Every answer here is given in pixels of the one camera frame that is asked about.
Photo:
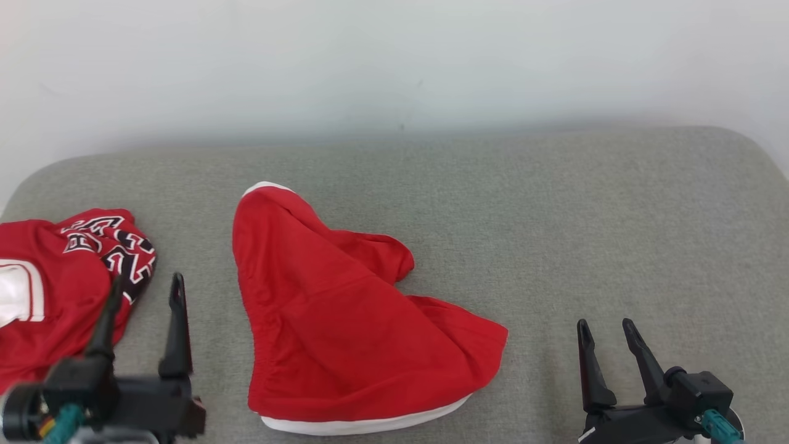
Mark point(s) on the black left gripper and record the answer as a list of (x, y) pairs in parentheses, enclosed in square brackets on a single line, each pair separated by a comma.
[(148, 404)]

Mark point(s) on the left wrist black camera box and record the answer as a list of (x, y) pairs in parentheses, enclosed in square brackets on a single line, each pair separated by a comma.
[(80, 382)]

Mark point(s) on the red shorts with white stripe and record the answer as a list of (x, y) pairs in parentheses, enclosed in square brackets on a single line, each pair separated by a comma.
[(339, 333)]

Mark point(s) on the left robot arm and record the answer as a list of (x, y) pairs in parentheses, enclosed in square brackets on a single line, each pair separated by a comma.
[(18, 413)]

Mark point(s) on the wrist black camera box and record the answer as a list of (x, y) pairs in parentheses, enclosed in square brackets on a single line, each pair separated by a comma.
[(703, 391), (80, 382)]

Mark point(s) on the red Bulls basketball jersey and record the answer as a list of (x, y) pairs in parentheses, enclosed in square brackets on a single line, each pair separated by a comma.
[(61, 290)]

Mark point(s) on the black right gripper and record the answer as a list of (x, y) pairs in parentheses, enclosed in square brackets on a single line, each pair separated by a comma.
[(635, 425)]

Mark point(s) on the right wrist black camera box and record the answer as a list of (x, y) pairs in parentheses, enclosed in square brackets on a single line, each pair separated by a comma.
[(703, 391)]

